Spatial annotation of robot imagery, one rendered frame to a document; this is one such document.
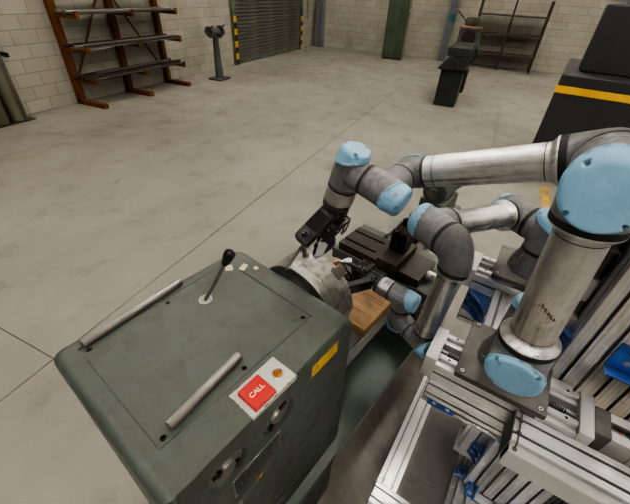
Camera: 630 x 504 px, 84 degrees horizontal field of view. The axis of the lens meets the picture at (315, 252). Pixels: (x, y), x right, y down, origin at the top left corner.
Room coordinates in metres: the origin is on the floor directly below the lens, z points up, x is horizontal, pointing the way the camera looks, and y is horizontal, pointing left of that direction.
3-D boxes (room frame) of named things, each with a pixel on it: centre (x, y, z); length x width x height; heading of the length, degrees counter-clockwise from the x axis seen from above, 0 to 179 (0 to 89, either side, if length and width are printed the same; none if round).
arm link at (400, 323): (0.90, -0.34, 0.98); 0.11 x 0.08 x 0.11; 29
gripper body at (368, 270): (1.02, -0.21, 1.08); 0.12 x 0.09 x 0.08; 51
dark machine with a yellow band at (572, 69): (5.18, -3.83, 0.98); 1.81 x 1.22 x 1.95; 148
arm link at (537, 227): (1.03, -0.80, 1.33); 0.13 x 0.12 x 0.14; 29
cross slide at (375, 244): (1.34, -0.34, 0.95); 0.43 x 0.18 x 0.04; 53
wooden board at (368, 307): (1.13, -0.16, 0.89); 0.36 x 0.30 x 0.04; 53
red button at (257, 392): (0.41, 0.11, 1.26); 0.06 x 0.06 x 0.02; 53
